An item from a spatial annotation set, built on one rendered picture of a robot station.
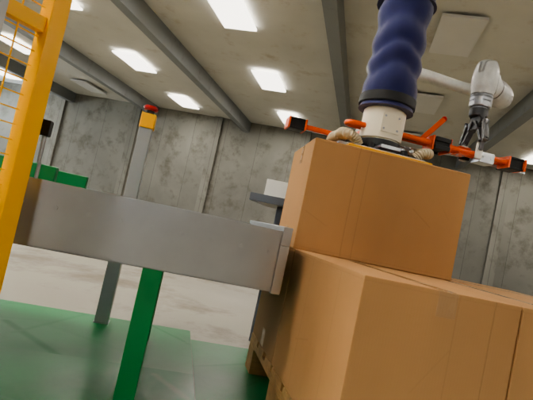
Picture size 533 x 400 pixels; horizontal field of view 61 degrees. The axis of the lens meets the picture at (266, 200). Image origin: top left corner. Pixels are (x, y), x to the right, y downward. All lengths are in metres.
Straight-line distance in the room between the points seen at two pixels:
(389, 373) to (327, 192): 0.74
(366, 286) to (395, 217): 0.71
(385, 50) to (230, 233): 0.98
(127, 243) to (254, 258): 0.38
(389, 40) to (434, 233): 0.77
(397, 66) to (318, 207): 0.65
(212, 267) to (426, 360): 0.65
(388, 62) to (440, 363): 1.18
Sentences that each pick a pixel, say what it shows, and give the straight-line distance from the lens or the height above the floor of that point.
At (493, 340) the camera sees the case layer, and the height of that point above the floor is 0.46.
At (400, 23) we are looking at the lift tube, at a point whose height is 1.47.
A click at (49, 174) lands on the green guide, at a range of 1.52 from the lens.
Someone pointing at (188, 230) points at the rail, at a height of 0.54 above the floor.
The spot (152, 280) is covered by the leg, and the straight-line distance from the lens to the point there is 1.38.
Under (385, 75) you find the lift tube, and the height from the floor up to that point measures 1.27.
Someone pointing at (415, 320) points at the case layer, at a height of 0.47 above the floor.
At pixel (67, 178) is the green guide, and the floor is 0.62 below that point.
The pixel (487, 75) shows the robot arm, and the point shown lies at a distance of 2.15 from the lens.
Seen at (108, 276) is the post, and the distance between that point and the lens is 2.23.
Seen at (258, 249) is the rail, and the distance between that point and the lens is 1.39.
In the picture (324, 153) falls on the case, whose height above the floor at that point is 0.89.
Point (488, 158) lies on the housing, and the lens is 2.09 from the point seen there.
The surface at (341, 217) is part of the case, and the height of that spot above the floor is 0.68.
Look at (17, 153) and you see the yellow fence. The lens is 1.32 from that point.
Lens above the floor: 0.60
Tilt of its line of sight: 3 degrees up
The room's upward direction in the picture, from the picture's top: 12 degrees clockwise
